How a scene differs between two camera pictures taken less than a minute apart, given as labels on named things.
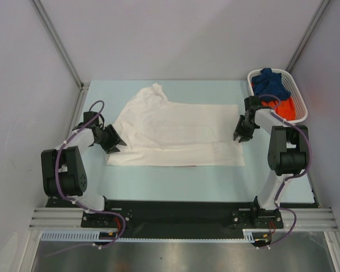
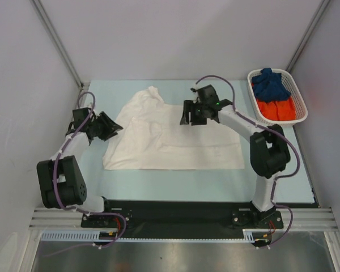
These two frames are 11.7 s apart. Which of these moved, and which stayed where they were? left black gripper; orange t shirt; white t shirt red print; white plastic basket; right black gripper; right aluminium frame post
Moved: right black gripper; left black gripper
Stayed: orange t shirt; right aluminium frame post; white t shirt red print; white plastic basket
